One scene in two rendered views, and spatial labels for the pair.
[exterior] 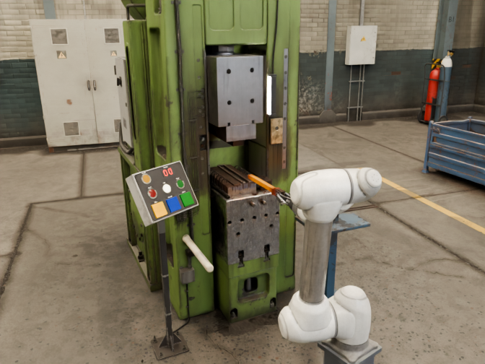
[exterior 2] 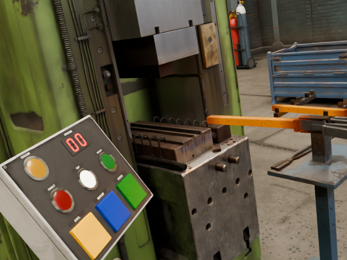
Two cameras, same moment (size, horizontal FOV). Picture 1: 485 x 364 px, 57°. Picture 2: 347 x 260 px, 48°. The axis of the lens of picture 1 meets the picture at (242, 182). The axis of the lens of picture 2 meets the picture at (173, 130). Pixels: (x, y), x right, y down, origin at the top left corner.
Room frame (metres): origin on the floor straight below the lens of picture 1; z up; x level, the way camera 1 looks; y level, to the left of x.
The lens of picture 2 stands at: (1.48, 0.48, 1.41)
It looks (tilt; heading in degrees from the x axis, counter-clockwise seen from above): 16 degrees down; 342
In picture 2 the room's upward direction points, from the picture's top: 10 degrees counter-clockwise
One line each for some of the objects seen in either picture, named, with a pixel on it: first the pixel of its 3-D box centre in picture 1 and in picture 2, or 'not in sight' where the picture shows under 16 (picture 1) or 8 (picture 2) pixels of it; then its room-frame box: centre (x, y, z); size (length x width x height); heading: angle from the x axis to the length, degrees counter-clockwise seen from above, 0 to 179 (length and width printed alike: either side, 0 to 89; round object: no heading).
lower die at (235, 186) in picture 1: (229, 178); (155, 140); (2.89, 0.09, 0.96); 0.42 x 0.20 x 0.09; 24
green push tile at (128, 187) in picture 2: (186, 199); (130, 191); (2.38, 0.32, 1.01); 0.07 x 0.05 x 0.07; 139
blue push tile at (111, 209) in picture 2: (172, 204); (112, 211); (2.31, 0.38, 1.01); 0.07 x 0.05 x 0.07; 139
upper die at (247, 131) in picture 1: (227, 126); (137, 48); (2.89, 0.09, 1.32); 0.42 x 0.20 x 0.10; 24
